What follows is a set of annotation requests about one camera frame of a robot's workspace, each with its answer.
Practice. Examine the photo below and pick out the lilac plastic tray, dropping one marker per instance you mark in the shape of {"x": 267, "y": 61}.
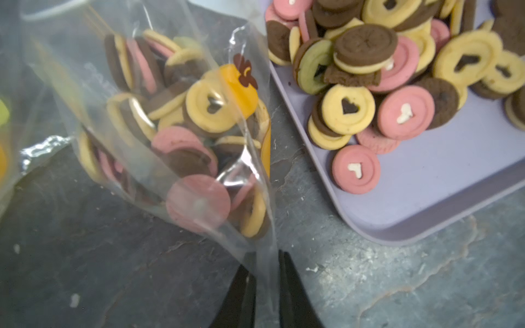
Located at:
{"x": 428, "y": 182}

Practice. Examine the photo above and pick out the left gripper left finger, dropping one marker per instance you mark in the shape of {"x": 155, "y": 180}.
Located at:
{"x": 239, "y": 305}

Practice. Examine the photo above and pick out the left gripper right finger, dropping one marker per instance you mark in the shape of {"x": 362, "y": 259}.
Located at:
{"x": 295, "y": 309}

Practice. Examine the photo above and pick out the ziploc bag with cookies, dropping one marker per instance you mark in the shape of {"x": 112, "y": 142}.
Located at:
{"x": 31, "y": 131}
{"x": 166, "y": 102}

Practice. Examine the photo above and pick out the pile of small ring cookies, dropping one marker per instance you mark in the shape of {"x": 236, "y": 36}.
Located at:
{"x": 384, "y": 72}

